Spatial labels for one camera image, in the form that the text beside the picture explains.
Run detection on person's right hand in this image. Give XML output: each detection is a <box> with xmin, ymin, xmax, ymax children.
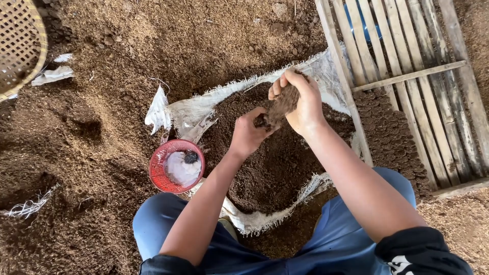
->
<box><xmin>268</xmin><ymin>67</ymin><xmax>328</xmax><ymax>137</ymax></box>

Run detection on woven bamboo basket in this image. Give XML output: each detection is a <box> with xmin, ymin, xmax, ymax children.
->
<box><xmin>0</xmin><ymin>0</ymin><xmax>49</xmax><ymax>103</ymax></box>

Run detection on person's blue shorts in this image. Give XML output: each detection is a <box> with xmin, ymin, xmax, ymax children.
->
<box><xmin>132</xmin><ymin>167</ymin><xmax>417</xmax><ymax>275</ymax></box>

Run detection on white plastic bag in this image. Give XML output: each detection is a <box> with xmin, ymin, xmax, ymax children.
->
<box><xmin>164</xmin><ymin>150</ymin><xmax>202</xmax><ymax>188</ymax></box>

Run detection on white woven sack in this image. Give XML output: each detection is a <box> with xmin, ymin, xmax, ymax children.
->
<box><xmin>144</xmin><ymin>43</ymin><xmax>363</xmax><ymax>236</ymax></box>

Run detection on blue plastic container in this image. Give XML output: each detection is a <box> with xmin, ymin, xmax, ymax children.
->
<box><xmin>343</xmin><ymin>0</ymin><xmax>383</xmax><ymax>43</ymax></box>

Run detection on white frayed sack threads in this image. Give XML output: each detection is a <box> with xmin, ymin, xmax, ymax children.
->
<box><xmin>3</xmin><ymin>186</ymin><xmax>58</xmax><ymax>220</ymax></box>

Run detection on clump of brown soil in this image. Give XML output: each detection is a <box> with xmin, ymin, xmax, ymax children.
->
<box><xmin>254</xmin><ymin>73</ymin><xmax>310</xmax><ymax>131</ymax></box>

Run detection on red plastic basket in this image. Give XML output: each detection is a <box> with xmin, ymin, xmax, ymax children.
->
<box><xmin>148</xmin><ymin>139</ymin><xmax>206</xmax><ymax>194</ymax></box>

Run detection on wooden slat frame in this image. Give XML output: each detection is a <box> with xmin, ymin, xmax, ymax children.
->
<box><xmin>314</xmin><ymin>0</ymin><xmax>489</xmax><ymax>200</ymax></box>

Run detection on white torn sack scrap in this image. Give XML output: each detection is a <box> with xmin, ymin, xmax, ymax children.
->
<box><xmin>31</xmin><ymin>66</ymin><xmax>75</xmax><ymax>87</ymax></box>

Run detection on person's left hand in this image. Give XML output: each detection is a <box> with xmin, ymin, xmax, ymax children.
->
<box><xmin>229</xmin><ymin>106</ymin><xmax>280</xmax><ymax>158</ymax></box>

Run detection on heap of dark brown soil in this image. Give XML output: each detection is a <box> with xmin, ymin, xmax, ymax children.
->
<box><xmin>200</xmin><ymin>82</ymin><xmax>357</xmax><ymax>215</ymax></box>

